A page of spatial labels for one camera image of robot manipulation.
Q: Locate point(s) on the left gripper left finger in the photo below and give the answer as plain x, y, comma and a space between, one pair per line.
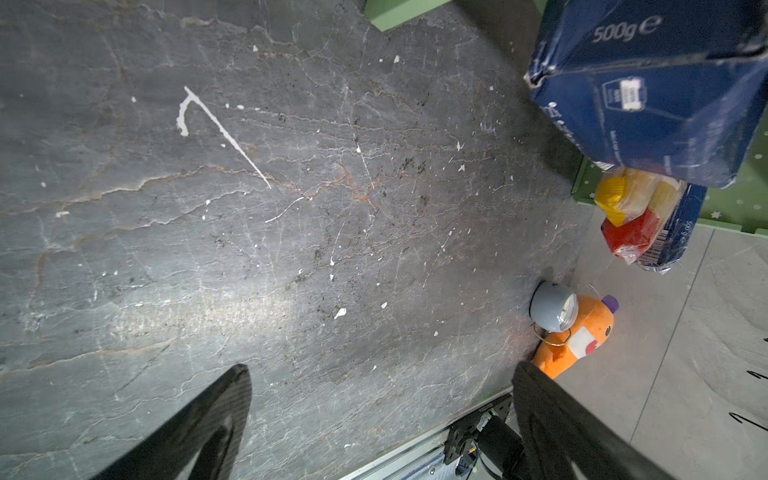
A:
206, 433

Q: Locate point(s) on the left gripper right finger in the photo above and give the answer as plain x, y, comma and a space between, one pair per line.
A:
560, 436

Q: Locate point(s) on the yellow spaghetti bag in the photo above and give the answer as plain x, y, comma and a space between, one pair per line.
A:
625, 194

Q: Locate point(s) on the blue Barilla rigatoni box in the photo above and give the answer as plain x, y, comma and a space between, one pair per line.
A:
654, 90

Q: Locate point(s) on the red spaghetti pack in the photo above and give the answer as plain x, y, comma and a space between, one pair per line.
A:
631, 240

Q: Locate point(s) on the green two-tier shelf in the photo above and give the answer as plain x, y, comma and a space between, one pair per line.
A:
720, 198

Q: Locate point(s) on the orange monster plush toy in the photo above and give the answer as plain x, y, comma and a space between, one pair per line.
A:
592, 327

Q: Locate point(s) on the small grey clock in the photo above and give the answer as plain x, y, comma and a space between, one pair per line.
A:
553, 307

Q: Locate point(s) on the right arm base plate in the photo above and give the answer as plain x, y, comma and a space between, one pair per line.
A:
485, 431

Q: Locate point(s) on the black wire hook rack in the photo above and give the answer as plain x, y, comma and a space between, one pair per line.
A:
750, 370

